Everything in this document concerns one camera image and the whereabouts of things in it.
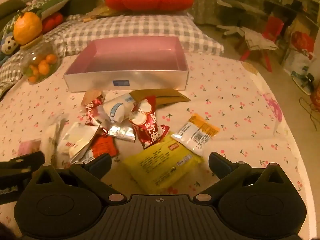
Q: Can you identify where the small red plush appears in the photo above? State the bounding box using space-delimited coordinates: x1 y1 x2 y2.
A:
41 12 64 34

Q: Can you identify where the silver box with pink inside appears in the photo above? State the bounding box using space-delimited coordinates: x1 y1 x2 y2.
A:
63 36 189 92

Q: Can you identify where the red patterned bag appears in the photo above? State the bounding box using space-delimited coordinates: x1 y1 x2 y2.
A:
310 85 320 105

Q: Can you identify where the yellow snack packet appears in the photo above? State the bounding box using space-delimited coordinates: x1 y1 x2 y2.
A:
122 137 203 195

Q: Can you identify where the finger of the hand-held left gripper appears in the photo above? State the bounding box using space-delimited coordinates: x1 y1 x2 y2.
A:
0 167 38 188
10 151 45 169

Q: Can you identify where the pile of small oranges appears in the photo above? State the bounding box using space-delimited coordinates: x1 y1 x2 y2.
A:
26 54 57 83

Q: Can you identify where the red plastic chair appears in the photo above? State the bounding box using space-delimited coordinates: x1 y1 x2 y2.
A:
240 16 284 72

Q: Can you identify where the pink snack packet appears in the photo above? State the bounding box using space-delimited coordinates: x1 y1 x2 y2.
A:
17 140 42 157

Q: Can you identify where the white plastic bag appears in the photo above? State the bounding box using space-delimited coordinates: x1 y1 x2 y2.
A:
284 50 314 78

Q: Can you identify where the large red white snack packet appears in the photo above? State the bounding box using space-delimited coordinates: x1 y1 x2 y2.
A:
129 96 170 150

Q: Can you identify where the cherry print bedsheet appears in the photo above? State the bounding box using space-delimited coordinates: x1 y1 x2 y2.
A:
0 52 313 240

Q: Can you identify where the grey checked pillow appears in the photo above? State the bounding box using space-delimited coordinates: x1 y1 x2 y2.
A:
42 12 224 55

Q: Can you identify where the grey checked quilt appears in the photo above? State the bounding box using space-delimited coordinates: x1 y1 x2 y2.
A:
0 52 28 98

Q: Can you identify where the red printed bag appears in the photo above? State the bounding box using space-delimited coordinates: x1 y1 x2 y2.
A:
291 31 315 55

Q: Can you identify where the white blue snack packet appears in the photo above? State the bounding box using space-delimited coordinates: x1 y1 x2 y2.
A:
101 93 137 123

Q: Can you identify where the yellow plastic packet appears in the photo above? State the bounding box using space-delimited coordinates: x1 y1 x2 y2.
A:
82 5 118 22

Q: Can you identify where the green leaf pattern cushion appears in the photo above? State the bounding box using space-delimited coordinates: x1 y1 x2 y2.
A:
25 0 73 22

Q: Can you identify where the white packet with red label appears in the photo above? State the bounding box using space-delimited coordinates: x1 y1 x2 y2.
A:
57 122 100 164

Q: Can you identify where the grey office chair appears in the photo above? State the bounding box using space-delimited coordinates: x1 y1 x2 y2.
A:
216 0 268 35

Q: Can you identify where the small red snack packet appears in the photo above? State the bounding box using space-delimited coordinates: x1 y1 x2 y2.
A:
85 97 104 128

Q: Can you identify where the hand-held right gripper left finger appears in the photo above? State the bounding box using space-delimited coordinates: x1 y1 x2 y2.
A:
34 153 127 204

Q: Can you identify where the glass jar with orange lid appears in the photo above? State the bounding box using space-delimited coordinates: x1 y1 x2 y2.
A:
14 11 59 84

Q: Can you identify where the black white plush toy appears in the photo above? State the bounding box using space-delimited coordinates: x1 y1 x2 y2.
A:
0 34 19 54

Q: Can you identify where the gold snack packet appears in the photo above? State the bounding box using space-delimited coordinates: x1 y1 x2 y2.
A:
131 89 191 108

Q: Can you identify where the crumpled beige paper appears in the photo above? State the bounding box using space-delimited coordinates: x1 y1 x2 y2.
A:
246 27 278 50

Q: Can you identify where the brown wafer packet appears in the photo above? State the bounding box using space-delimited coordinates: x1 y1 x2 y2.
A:
81 89 106 105

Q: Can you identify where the red orange snack packet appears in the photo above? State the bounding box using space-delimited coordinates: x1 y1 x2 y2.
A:
82 135 119 164

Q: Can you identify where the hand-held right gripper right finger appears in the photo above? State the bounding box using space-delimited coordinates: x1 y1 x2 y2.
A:
192 152 288 204

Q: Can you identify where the white orange snack packet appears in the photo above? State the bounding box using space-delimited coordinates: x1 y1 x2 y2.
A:
171 113 220 157

